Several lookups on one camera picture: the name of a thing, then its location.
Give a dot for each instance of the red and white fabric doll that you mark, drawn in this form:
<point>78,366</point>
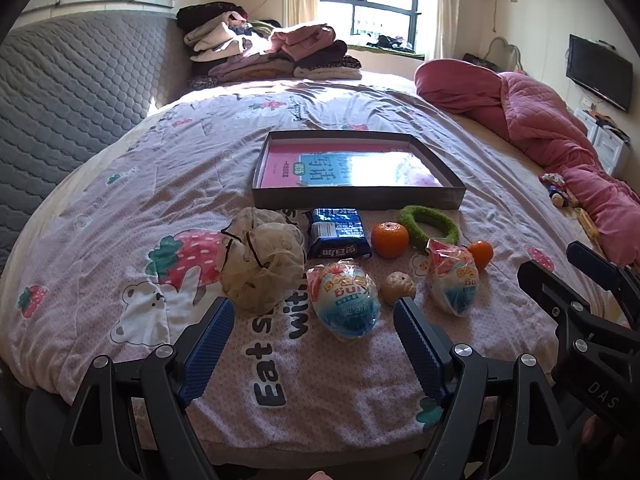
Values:
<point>551,179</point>

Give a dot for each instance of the blue snack packet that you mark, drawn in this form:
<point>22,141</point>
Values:
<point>336,235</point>

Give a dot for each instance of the shallow grey cardboard box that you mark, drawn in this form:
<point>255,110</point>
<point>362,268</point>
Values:
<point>360,198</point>

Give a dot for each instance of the orange tangerine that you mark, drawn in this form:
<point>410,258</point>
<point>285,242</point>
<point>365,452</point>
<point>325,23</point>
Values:
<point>482,255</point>
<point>390,240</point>

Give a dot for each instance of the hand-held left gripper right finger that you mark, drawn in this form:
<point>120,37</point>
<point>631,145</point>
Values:
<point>415,340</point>

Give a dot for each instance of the egg-shaped toy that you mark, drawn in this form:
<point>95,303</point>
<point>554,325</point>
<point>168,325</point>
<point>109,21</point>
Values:
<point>452,280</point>
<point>345,300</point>

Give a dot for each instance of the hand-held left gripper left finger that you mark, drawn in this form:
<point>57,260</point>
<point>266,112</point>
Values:
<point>210,340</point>

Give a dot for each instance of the green windowsill mat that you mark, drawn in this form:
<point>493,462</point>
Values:
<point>360,48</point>

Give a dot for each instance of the grey quilted headboard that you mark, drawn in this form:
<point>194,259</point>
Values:
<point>75,100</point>

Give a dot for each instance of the pile of folded clothes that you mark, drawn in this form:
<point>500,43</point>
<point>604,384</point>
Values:
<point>240,45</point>

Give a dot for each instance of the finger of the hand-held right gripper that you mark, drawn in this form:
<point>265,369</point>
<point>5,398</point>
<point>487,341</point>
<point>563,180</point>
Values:
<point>595,266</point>
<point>550,292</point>

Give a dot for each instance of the white metal chair back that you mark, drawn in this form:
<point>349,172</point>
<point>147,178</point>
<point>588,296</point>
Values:
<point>512,50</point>

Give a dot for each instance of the small blue doll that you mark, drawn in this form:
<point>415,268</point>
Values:
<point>560,199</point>

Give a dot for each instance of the beige walnut-shaped ball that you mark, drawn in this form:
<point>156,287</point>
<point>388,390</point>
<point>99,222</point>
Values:
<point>400,287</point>

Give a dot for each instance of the dark clothes on windowsill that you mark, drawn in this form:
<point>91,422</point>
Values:
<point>392,41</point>

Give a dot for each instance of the person's right hand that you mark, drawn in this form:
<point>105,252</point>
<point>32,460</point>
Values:
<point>591,434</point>

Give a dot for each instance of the beige mesh bonnet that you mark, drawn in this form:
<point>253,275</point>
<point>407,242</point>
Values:
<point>265,260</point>

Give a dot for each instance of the yellow packet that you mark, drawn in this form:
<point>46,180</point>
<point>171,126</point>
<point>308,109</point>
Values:
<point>587,221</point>

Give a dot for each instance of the black flat television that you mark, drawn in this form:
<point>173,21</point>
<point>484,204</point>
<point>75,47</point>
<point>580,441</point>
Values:
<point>597,70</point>

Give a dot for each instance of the white drawer unit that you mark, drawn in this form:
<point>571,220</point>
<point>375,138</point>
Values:
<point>607,142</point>

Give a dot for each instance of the pink quilted blanket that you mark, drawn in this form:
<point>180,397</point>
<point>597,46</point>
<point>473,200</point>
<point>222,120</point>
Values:
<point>540,120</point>

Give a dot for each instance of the strawberry printed bed sheet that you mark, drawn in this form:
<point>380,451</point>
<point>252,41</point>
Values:
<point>190,170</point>

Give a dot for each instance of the pink and blue book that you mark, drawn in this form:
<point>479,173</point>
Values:
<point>287,165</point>

